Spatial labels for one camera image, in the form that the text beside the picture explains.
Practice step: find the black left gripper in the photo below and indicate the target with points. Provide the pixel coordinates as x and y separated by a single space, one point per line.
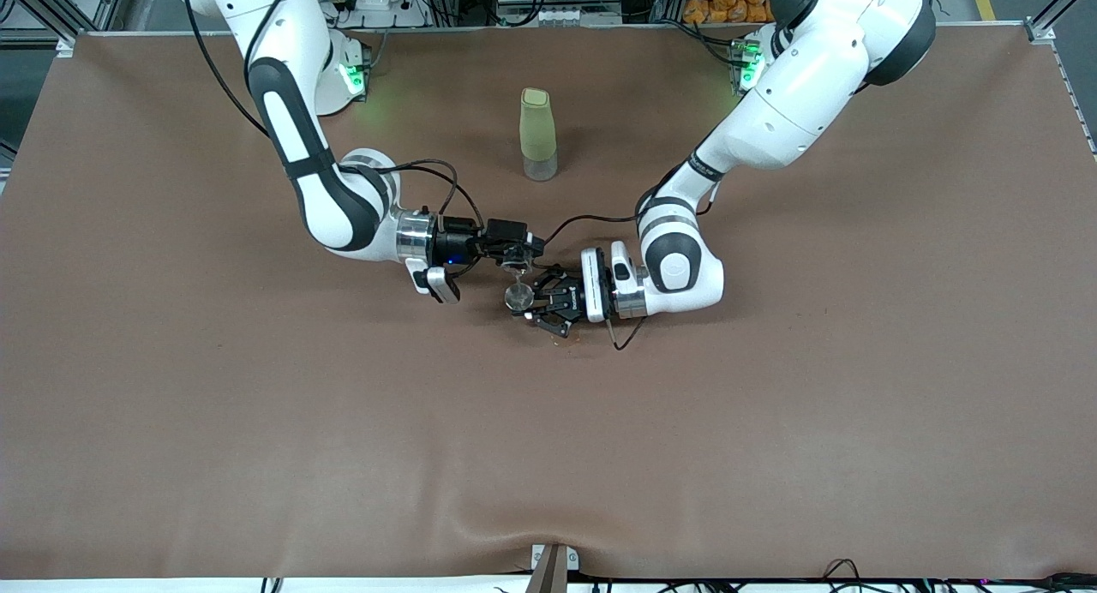
566 298

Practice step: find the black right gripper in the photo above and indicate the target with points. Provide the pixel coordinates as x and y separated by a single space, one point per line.
449 243

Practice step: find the clear glass measuring cup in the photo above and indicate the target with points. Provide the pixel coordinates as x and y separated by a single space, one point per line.
517 259

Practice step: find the steel double cone jigger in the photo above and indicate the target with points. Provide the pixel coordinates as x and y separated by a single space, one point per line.
518 297

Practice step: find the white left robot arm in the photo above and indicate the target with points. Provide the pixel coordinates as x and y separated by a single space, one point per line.
814 62

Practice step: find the tall green frosted bottle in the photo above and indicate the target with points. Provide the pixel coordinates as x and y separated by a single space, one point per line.
538 130

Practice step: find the brown leather table mat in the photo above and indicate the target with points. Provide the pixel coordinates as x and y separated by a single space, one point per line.
428 447

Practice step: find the white terminal strip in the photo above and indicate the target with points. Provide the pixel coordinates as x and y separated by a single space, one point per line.
566 16

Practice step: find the orange snack bag pile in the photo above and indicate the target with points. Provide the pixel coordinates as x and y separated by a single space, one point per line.
728 2

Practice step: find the metal mount bracket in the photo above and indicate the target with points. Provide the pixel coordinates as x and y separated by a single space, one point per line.
553 567

